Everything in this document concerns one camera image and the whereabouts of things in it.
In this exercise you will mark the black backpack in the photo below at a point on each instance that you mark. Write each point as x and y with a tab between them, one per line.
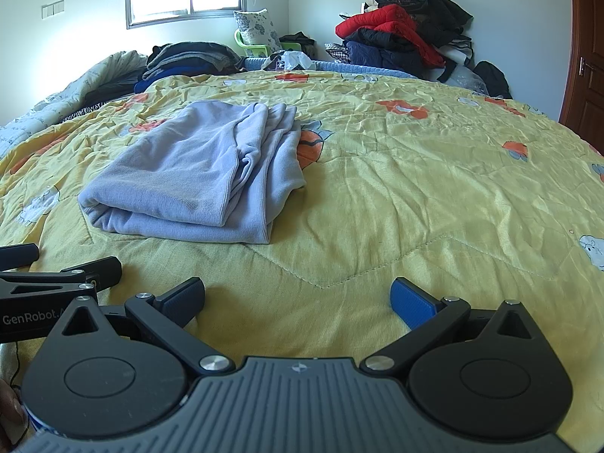
493	80

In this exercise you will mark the pale floral quilt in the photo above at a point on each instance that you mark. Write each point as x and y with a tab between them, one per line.
61	89

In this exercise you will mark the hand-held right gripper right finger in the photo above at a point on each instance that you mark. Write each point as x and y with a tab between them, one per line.
410	304

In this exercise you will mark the white and black garment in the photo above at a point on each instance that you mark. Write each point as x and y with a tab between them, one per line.
457	52

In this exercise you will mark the pile of jackets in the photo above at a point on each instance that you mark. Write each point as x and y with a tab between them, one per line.
377	21

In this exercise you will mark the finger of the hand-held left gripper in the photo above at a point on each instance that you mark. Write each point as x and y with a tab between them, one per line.
19	255
101	271

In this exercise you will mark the black jacket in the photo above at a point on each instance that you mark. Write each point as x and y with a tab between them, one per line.
439	9

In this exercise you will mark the clear plastic bag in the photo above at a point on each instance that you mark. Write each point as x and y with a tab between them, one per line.
465	78

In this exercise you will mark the yellow printed quilt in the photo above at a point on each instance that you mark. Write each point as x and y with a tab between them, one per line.
424	174

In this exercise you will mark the brown wooden door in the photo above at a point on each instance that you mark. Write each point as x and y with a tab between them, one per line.
587	33

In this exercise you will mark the stack of dark folded clothes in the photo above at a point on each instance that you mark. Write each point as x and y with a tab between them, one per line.
188	59

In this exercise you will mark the checkered black white cloth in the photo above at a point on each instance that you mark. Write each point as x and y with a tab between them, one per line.
336	52

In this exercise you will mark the floral pillow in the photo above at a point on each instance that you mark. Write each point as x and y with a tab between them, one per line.
257	28

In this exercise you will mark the zebra striped cloth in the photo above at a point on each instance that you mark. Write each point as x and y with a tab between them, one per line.
80	112

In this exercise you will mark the window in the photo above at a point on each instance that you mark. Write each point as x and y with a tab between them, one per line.
160	2

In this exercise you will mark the white wall switch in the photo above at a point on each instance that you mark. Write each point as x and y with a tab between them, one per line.
53	9

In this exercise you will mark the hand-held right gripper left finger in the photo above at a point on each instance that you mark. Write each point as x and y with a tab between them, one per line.
181	299

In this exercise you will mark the navy jacket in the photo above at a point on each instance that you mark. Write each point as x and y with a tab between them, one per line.
373	54

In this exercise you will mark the person's left hand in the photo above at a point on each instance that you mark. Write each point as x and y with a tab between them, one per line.
12	415

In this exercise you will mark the crumpled white cloth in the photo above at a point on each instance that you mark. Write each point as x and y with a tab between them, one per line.
290	60

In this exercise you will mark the green plastic chair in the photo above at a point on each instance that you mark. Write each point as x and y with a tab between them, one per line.
255	51

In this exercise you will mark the blue blanket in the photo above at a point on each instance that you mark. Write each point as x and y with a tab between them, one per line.
349	68

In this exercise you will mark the light purple sweater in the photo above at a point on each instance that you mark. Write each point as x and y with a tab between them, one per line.
188	174

